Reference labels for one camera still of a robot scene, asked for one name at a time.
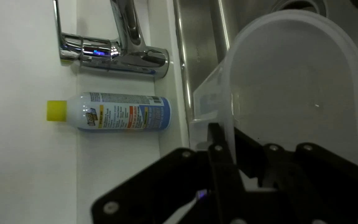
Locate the chrome faucet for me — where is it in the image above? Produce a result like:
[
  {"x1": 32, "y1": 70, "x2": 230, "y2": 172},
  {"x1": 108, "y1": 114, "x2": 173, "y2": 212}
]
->
[{"x1": 52, "y1": 0, "x2": 172, "y2": 80}]

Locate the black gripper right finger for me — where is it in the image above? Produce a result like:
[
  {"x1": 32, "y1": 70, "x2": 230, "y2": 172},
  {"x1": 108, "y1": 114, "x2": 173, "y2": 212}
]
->
[{"x1": 234, "y1": 129, "x2": 358, "y2": 224}]

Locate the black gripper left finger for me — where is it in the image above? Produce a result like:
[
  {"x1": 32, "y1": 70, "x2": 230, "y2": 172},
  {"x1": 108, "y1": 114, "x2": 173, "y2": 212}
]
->
[{"x1": 90, "y1": 122, "x2": 247, "y2": 224}]

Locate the translucent plastic container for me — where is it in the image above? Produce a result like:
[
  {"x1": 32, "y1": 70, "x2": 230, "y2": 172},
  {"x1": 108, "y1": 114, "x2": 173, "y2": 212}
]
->
[{"x1": 188, "y1": 9, "x2": 358, "y2": 177}]

